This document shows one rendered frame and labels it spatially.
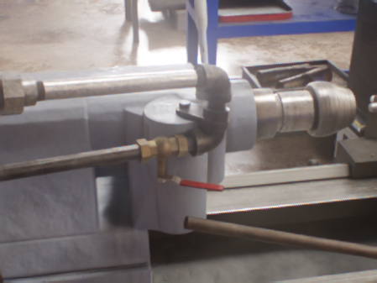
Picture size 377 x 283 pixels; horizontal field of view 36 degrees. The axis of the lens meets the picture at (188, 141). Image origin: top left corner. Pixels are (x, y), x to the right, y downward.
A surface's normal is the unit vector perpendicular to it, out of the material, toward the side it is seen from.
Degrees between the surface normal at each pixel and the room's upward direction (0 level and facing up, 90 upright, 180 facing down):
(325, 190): 0
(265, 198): 0
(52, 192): 70
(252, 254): 6
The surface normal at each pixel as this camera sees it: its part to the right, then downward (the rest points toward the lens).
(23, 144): 0.17, 0.35
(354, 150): 0.00, -0.88
